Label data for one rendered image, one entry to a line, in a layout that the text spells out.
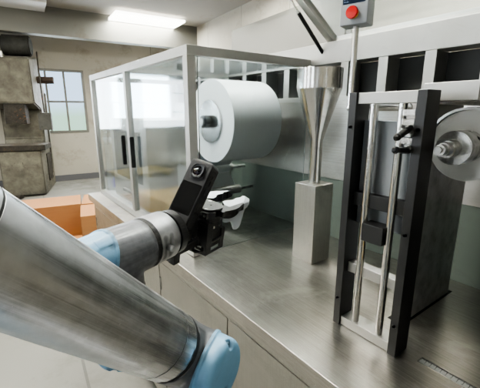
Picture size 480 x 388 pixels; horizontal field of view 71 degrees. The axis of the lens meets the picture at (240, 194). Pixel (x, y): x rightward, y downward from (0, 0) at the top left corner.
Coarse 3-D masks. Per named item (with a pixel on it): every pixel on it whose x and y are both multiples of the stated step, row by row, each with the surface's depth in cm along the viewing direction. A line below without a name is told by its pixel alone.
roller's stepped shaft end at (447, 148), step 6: (438, 144) 62; (444, 144) 61; (450, 144) 61; (456, 144) 61; (438, 150) 60; (444, 150) 60; (450, 150) 60; (456, 150) 61; (444, 156) 63; (450, 156) 62
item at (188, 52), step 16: (176, 48) 108; (192, 48) 104; (208, 48) 108; (224, 48) 111; (128, 64) 143; (144, 64) 130; (192, 64) 105; (288, 64) 128; (304, 64) 133; (192, 80) 106; (128, 96) 152; (192, 96) 107; (128, 112) 153; (192, 112) 108; (96, 128) 201; (128, 128) 155; (192, 128) 110; (96, 144) 204; (128, 144) 157; (192, 144) 111; (128, 208) 171
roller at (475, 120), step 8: (456, 112) 68; (464, 112) 67; (472, 112) 66; (448, 120) 69; (456, 120) 68; (464, 120) 67; (472, 120) 66; (440, 128) 71; (448, 128) 69; (456, 128) 68; (464, 128) 67; (472, 128) 66; (432, 160) 73; (440, 168) 72; (448, 168) 70; (456, 168) 69; (464, 168) 68; (472, 168) 67; (448, 176) 71; (456, 176) 69; (464, 176) 68; (472, 176) 67
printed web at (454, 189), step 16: (448, 112) 68; (432, 176) 77; (432, 192) 78; (448, 192) 84; (432, 208) 80; (448, 208) 85; (432, 224) 82; (448, 224) 87; (432, 240) 83; (448, 240) 90; (432, 256) 85; (448, 256) 92; (432, 272) 87; (448, 272) 94; (416, 288) 83; (432, 288) 89; (416, 304) 85
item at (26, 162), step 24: (24, 48) 561; (0, 72) 521; (24, 72) 532; (0, 96) 529; (24, 96) 539; (24, 120) 550; (48, 120) 562; (0, 144) 566; (24, 144) 566; (48, 144) 590; (0, 168) 548; (24, 168) 558; (48, 168) 605; (24, 192) 566
